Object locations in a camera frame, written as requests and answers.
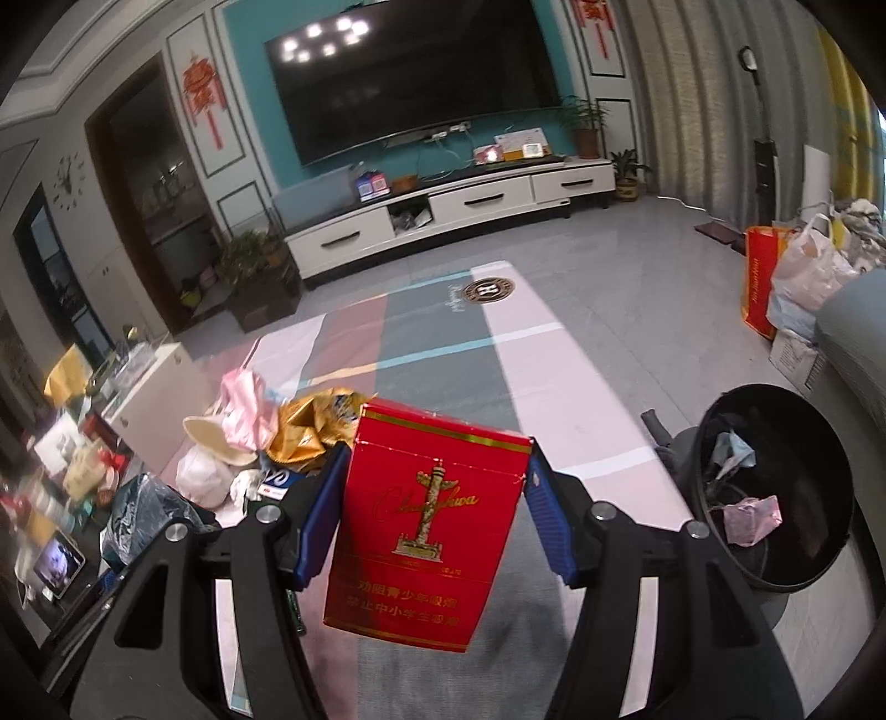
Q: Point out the pink crumpled wrapper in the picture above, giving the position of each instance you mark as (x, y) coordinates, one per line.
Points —
(751, 519)

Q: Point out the upright vacuum cleaner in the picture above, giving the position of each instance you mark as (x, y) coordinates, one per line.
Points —
(761, 166)

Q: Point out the pile of mixed clothes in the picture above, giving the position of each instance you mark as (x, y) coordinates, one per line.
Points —
(862, 225)

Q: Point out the grey curtain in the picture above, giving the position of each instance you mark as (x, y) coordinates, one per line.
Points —
(692, 83)

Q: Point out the potted plant in orange pot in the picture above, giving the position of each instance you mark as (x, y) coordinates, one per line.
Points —
(585, 121)

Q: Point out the small brown basket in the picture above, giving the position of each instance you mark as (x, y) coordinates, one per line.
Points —
(403, 183)

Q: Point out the white plastic carrier bag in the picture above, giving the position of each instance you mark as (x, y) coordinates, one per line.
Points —
(810, 266)

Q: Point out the large flat television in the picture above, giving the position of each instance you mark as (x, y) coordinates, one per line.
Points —
(415, 76)

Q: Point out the cream paper bowl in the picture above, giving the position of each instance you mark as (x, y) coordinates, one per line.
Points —
(211, 436)

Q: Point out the white rolled sheet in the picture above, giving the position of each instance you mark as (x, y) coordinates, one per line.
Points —
(817, 176)

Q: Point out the white cardboard box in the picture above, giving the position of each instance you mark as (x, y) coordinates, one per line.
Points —
(792, 360)

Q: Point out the dark wooden display cabinet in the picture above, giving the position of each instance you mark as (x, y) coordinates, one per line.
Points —
(173, 208)

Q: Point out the black round trash bin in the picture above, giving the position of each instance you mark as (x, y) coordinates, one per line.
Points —
(813, 443)

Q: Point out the white blue small wrapper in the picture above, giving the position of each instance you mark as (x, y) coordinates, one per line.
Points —
(280, 482)

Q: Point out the dark blue plastic bag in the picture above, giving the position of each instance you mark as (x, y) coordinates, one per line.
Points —
(138, 516)

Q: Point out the white paper ball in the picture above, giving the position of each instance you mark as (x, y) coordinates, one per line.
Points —
(201, 481)

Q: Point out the glass aquarium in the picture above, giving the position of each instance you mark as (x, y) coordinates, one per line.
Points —
(311, 201)

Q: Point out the pink plastic bag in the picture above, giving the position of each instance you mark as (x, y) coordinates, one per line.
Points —
(246, 408)

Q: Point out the potted plant in yellow pot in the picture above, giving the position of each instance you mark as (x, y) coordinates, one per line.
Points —
(626, 176)

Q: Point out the yellow patterned sheer curtain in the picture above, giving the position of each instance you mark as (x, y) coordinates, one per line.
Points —
(851, 90)

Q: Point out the small white cabinet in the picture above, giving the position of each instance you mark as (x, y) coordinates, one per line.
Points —
(149, 388)

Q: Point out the brown door mat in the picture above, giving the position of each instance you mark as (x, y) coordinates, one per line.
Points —
(720, 233)

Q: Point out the black wall clock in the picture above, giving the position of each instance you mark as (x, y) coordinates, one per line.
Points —
(69, 181)

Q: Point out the clear plastic wrapper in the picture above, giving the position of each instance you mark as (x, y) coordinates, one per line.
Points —
(734, 448)

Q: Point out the multicoloured floor mat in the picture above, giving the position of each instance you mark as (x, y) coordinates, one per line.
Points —
(443, 332)

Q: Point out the orange red shopping bag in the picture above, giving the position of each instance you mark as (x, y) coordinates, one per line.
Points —
(758, 284)

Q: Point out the red knot wall decoration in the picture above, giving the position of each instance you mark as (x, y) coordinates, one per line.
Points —
(201, 86)
(592, 14)

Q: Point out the small pink box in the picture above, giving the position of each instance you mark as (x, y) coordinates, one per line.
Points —
(488, 154)

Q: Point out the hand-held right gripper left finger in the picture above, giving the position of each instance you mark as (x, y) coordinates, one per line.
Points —
(317, 523)

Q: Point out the red cigarette box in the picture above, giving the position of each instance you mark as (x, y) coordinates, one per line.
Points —
(415, 547)

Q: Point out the golden yellow snack bag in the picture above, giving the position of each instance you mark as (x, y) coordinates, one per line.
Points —
(304, 429)

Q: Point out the white television cabinet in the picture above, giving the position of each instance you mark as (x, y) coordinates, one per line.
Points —
(484, 199)

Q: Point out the tablet with lit screen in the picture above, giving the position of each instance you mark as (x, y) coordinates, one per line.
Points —
(59, 564)

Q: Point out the potted plant on dark stand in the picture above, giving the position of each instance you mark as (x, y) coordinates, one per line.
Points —
(246, 263)

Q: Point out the white and yellow box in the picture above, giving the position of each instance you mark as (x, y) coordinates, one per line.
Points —
(522, 144)

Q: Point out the white crumpled tissue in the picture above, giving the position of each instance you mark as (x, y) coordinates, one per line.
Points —
(244, 486)

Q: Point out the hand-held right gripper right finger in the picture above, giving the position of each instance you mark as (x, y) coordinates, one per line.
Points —
(550, 526)

